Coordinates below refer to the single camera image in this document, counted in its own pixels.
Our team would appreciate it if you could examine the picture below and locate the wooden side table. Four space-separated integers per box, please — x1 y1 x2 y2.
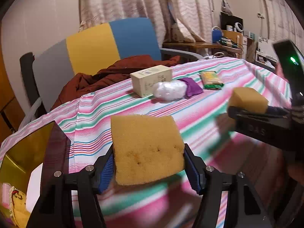
162 42 243 59

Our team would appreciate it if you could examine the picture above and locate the yellow sponge block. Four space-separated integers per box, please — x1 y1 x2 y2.
111 115 184 186

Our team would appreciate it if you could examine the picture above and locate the green yellow snack packet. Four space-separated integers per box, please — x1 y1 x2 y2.
200 71 224 90

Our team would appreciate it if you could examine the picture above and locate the yellow knitted cloth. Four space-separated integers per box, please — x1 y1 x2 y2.
9 187 30 228

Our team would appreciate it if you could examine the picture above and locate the wooden wardrobe door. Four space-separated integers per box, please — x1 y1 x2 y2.
0 21 26 145

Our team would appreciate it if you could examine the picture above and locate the pink patterned curtain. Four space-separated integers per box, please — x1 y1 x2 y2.
79 0 212 45

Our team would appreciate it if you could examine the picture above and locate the grey yellow blue chair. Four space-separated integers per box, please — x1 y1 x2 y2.
20 17 202 127

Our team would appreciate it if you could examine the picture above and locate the yellow sponge chunk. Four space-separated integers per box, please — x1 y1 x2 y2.
228 87 268 114

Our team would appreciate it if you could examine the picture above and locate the white box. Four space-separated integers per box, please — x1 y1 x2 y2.
26 163 43 213

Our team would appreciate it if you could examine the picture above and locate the dark red jacket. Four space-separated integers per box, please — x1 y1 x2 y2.
51 55 181 110

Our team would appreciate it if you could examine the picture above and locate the white plastic bag bundle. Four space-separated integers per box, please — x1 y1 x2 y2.
153 80 188 101

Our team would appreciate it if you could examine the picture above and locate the cream cardboard box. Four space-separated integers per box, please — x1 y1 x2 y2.
130 65 172 98

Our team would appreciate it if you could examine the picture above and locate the pink sponge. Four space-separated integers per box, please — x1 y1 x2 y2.
1 183 19 209

